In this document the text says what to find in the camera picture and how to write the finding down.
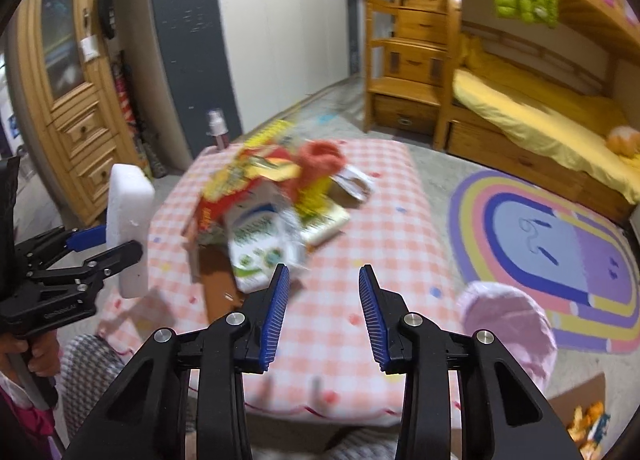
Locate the orange plush toy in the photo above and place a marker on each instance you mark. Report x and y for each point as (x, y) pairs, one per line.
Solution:
(624, 141)

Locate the yellow foam fruit net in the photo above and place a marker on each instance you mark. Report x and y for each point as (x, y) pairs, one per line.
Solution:
(281, 132)

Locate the brown leather sheath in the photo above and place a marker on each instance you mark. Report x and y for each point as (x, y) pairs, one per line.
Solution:
(211, 270)

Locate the yellow mattress sheet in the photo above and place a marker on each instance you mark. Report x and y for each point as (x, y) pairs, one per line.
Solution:
(547, 119)

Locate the wooden stair drawers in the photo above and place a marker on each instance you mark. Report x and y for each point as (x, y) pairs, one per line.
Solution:
(406, 53)

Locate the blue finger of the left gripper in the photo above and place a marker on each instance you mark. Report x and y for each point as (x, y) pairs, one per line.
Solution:
(85, 239)

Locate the white wardrobe with round holes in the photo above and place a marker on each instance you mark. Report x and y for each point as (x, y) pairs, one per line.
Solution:
(251, 59)

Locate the white foam block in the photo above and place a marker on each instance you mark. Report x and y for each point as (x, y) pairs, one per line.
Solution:
(128, 218)

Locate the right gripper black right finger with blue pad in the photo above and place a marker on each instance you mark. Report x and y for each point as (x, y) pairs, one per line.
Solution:
(503, 414)

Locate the white paper wrapper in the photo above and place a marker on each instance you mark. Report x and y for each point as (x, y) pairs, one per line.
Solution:
(353, 184)

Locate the rainbow oval rug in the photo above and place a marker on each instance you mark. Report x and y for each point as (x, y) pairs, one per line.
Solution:
(577, 265)

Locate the green white milk carton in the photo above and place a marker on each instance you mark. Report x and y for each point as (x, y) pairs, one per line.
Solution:
(263, 231)

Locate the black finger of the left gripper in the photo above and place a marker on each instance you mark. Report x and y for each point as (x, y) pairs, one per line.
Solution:
(107, 265)

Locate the orange peel pile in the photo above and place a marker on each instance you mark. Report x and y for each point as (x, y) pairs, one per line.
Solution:
(588, 428)

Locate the brown cardboard sheet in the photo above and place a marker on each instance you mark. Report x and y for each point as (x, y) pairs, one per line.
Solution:
(581, 395)

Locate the wooden cabinet with glass door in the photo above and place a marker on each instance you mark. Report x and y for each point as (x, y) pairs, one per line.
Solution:
(64, 96)

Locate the green white medicine box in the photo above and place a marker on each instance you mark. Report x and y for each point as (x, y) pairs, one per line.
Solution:
(320, 226)

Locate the pink trash bag bin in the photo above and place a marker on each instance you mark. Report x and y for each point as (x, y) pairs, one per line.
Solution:
(518, 321)

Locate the orange knitted glove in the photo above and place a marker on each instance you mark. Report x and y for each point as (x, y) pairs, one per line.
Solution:
(316, 159)

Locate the red yellow snack bag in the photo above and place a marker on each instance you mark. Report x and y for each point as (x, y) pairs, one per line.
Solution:
(232, 184)

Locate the white spray bottle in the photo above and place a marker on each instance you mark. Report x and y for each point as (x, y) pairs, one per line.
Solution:
(218, 129)

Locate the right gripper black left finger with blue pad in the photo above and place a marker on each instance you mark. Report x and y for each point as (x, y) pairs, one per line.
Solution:
(142, 414)

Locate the wooden bunk bed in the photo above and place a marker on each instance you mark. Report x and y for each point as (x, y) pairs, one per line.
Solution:
(605, 37)

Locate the person's left hand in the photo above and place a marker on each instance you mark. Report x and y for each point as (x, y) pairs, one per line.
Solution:
(45, 354)

